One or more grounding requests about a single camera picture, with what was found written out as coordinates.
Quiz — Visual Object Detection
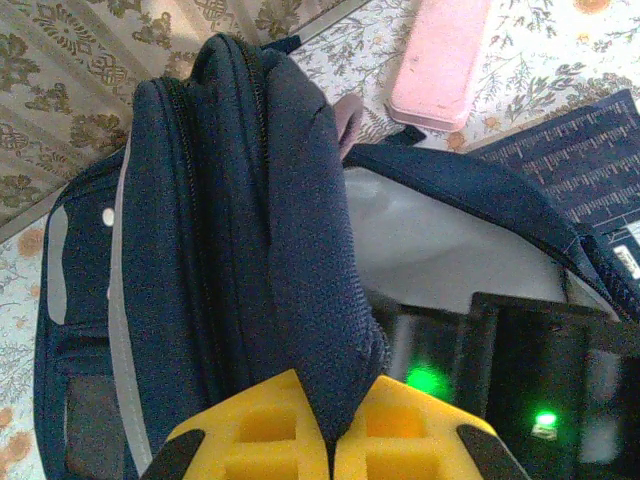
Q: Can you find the pink pencil case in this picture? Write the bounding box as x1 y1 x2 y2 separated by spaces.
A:
385 0 494 134

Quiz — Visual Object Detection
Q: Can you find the navy blue booklet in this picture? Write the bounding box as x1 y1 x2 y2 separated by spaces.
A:
469 88 640 281

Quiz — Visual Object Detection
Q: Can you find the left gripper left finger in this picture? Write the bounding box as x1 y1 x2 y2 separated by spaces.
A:
149 369 331 480

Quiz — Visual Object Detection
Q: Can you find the navy blue backpack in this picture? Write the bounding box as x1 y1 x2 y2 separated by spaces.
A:
32 32 640 480

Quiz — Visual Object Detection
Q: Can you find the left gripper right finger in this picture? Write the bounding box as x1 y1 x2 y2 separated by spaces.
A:
333 375 531 480

